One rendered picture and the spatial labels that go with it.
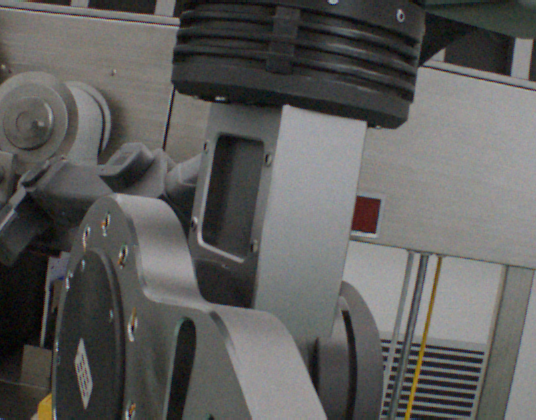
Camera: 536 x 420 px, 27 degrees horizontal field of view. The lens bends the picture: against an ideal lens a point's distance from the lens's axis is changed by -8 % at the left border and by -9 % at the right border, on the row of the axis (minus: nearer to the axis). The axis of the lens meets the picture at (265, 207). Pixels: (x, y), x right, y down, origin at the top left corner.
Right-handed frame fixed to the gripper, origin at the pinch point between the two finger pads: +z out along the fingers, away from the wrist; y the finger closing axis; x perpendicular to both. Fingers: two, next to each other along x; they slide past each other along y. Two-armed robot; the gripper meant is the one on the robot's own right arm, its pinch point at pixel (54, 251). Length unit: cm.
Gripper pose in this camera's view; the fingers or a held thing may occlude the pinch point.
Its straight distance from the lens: 164.6
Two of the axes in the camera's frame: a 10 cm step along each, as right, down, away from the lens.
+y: 9.8, 1.8, -0.4
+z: -0.5, 4.4, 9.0
